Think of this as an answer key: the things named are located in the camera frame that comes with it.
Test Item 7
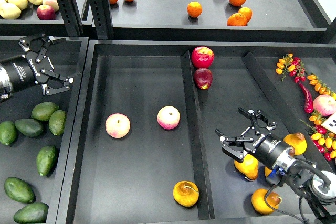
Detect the red apple on shelf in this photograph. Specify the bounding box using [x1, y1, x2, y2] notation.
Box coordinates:
[36, 4, 56, 20]

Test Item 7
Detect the dark green avocado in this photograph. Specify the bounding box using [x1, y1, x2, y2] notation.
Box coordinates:
[4, 177, 35, 204]

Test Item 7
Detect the red chili pepper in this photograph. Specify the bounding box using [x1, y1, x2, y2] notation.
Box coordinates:
[299, 83, 314, 113]

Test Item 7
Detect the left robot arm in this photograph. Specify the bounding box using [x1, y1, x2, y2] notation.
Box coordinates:
[1, 32, 80, 102]

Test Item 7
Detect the dark avocado left bin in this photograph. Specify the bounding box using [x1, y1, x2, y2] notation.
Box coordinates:
[14, 118, 44, 137]

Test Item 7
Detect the orange cherry tomato bunch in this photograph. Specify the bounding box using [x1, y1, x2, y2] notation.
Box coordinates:
[307, 74, 335, 99]

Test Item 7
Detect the pale yellow apple front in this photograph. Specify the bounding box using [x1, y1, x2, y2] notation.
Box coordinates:
[0, 3, 21, 19]

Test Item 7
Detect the black upper left shelf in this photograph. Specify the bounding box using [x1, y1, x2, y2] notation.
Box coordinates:
[1, 0, 93, 37]

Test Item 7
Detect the pink apple right bin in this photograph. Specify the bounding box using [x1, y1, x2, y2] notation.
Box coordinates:
[313, 95, 335, 116]

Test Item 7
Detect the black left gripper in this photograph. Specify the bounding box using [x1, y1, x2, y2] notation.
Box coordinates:
[1, 32, 81, 95]

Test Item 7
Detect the light green avocado far left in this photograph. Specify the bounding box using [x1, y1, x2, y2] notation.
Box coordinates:
[0, 121, 17, 145]

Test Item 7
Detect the yellow pear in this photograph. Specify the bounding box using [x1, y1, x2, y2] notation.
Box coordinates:
[173, 180, 200, 208]
[234, 154, 259, 180]
[283, 132, 307, 155]
[264, 166, 273, 178]
[251, 188, 282, 215]

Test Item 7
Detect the black perforated shelf post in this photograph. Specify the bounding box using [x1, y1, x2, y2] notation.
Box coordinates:
[88, 0, 114, 40]

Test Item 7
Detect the dark red apple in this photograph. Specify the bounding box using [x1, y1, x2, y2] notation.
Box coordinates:
[193, 68, 213, 90]

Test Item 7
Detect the black perforated left post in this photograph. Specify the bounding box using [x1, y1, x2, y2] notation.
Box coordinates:
[57, 0, 83, 37]

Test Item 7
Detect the cherry tomato bunch lower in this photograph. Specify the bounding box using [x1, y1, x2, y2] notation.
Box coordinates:
[301, 110, 335, 161]

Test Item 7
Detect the black diagonal divider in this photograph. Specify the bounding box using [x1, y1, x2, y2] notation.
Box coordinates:
[241, 51, 336, 186]

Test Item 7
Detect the white label card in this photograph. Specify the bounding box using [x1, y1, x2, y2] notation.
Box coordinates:
[321, 113, 336, 134]

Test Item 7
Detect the black left bin tray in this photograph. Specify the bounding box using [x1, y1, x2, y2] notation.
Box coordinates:
[1, 37, 88, 223]

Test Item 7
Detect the yellow pear bottom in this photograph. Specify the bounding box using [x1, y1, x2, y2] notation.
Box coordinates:
[251, 188, 282, 215]

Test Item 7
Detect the cherry tomato bunch upper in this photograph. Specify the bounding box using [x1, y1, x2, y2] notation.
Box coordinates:
[275, 53, 306, 83]

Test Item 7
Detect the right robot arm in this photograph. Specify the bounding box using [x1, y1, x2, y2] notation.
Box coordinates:
[215, 108, 335, 223]

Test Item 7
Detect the green avocado right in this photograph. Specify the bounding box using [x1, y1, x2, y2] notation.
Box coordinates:
[48, 110, 67, 136]

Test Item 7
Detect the pink apple centre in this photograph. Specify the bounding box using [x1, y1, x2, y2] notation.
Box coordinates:
[157, 105, 180, 130]

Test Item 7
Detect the pink apple left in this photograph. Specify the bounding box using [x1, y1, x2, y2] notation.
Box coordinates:
[105, 113, 130, 138]

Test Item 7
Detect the pink peach on shelf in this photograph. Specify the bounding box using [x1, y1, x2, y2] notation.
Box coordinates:
[43, 0, 59, 12]

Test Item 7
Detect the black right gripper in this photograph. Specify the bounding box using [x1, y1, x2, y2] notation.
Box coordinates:
[215, 107, 295, 169]

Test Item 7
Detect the pink apple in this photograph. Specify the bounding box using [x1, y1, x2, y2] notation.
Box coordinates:
[105, 113, 130, 138]
[157, 105, 180, 130]

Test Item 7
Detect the black bin divider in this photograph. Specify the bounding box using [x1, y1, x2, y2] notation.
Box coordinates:
[180, 50, 215, 220]

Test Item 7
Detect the green avocado top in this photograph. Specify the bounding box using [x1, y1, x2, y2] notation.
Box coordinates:
[31, 102, 59, 122]

